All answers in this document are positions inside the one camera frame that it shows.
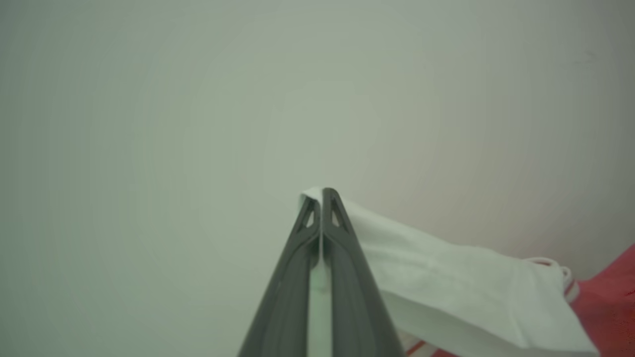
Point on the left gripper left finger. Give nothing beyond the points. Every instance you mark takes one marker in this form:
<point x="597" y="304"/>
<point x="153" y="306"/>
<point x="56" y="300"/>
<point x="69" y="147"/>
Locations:
<point x="287" y="297"/>

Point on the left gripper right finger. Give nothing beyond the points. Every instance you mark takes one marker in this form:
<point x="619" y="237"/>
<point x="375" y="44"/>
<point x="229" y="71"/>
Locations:
<point x="352" y="297"/>

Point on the red and white jersey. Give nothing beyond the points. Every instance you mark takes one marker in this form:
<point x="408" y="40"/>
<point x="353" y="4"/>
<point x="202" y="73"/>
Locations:
<point x="446" y="277"/>

